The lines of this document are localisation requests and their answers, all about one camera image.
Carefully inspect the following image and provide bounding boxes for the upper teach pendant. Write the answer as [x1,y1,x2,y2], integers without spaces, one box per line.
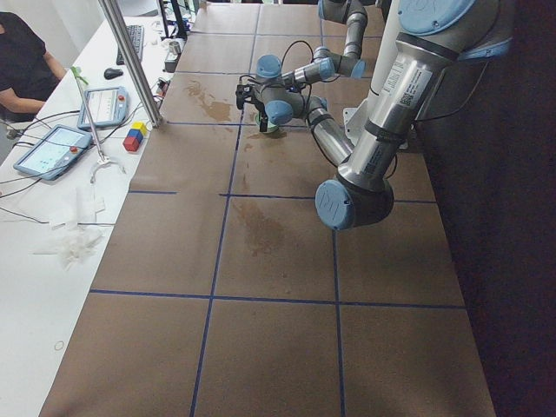
[84,87,129,129]

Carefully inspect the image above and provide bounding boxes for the crumpled white tissues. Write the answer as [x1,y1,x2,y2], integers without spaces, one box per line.
[32,186,105,269]

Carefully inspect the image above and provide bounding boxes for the steel cup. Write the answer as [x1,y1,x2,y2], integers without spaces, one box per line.
[169,40,182,56]

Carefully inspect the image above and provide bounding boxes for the mint green bowl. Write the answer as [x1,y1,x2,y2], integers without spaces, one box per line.
[264,122,280,135]

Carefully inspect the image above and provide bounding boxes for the reacher grabber stick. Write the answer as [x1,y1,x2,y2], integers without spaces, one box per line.
[70,66,126,184]

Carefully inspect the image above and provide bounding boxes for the aluminium frame post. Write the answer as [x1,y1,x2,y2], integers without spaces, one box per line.
[98,0,162,128]

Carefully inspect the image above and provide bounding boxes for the red blue yellow blocks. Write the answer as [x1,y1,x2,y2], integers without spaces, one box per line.
[122,122,148,152]

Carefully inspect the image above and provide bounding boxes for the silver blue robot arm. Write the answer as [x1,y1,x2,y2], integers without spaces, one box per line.
[236,1,515,230]
[281,0,367,89]

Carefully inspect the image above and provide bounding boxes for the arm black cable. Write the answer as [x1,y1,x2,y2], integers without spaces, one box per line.
[281,40,315,92]

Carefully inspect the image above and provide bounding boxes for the lower teach pendant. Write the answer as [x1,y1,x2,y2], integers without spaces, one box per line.
[13,125,92,181]

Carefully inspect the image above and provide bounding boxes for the black keyboard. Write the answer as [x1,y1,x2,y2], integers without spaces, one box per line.
[116,24,144,65]

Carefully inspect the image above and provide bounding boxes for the person in black shirt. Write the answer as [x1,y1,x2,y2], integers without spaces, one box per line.
[1,12,66,122]

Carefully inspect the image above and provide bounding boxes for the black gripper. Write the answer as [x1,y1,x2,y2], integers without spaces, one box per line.
[254,103,268,132]

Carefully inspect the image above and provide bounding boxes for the teach pendant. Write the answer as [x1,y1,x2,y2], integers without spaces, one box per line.
[84,87,129,129]
[13,125,92,181]

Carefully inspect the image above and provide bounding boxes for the black computer mouse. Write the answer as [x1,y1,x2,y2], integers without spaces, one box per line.
[103,68,123,80]

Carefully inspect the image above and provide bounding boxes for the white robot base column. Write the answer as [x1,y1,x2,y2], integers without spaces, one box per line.
[344,0,400,145]

